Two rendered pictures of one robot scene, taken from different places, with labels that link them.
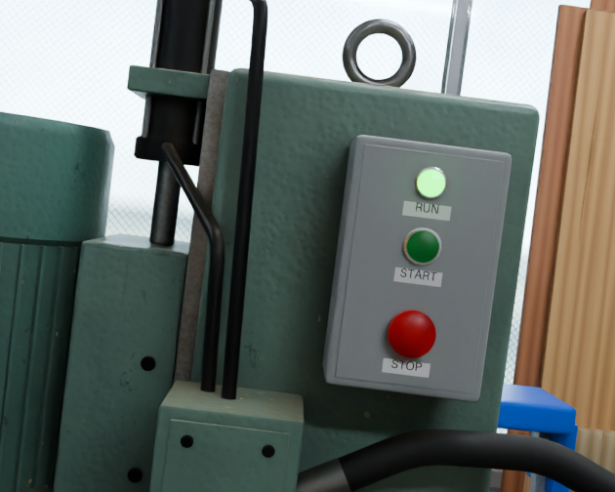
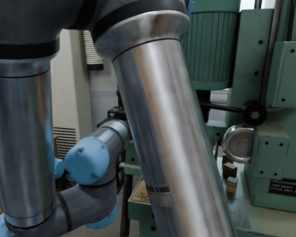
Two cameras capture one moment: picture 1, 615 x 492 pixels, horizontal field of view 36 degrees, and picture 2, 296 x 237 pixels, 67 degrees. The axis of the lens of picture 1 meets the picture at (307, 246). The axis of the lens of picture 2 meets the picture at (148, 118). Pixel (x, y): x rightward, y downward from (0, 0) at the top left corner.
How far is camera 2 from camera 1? 26 cm
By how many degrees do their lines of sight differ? 22
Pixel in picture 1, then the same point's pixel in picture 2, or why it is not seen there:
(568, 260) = not seen: outside the picture
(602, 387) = not seen: outside the picture
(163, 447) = (284, 53)
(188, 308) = (274, 24)
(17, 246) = (223, 13)
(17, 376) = (222, 50)
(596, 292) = not seen: outside the picture
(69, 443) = (237, 67)
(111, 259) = (250, 13)
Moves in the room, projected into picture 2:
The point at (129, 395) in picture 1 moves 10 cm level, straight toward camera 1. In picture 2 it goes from (254, 51) to (268, 52)
